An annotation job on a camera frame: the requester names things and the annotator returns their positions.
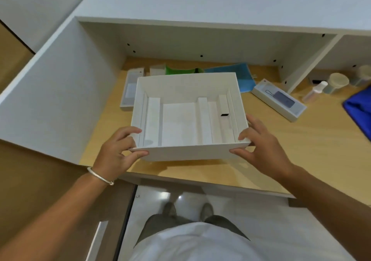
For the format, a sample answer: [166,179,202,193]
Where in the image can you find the person's right hand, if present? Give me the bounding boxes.
[229,113,295,182]

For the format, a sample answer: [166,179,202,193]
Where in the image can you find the person's left hand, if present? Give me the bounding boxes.
[92,126,150,183]

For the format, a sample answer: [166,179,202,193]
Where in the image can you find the white cardboard box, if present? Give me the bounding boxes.
[128,72,251,162]

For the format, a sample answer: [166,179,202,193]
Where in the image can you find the person's left forearm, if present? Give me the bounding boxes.
[0,172,114,261]

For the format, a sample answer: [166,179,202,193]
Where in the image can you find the person's right forearm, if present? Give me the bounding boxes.
[278,165,371,261]

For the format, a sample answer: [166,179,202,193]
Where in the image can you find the white power bank box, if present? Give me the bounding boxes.
[251,79,307,123]

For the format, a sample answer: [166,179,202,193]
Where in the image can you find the light blue cloth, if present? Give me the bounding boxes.
[204,62,257,94]

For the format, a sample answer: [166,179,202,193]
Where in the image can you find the person's left grey shoe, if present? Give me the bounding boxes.
[162,202,177,218]

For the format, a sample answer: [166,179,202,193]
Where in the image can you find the person's grey shoe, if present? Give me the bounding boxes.
[200,202,214,221]
[162,202,177,218]

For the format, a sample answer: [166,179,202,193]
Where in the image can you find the long white product box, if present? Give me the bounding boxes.
[120,68,146,112]

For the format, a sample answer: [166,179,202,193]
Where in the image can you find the clear spray bottle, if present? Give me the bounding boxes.
[302,80,329,104]

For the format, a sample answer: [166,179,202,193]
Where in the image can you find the person's right grey shoe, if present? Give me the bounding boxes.
[200,202,214,221]

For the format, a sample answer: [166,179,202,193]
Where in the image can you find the grey trousers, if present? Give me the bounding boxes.
[134,214,250,246]

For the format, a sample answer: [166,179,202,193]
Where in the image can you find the small white box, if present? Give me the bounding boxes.
[149,64,166,77]

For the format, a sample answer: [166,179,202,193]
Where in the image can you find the green cloth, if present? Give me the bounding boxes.
[165,65,205,75]

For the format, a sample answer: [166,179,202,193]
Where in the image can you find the white shirt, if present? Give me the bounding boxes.
[129,221,269,261]

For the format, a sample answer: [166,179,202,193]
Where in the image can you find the dark blue cloth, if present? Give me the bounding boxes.
[342,85,371,141]

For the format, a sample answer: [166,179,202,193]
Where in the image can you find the brown drawer cabinet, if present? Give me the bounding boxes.
[0,138,137,261]

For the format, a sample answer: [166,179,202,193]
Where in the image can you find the white desk hutch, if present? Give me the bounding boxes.
[0,0,371,165]

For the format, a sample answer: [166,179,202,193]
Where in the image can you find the silver bracelet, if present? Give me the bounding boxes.
[87,167,115,186]

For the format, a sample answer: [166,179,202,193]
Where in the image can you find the silver drawer handle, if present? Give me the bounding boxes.
[85,220,109,261]

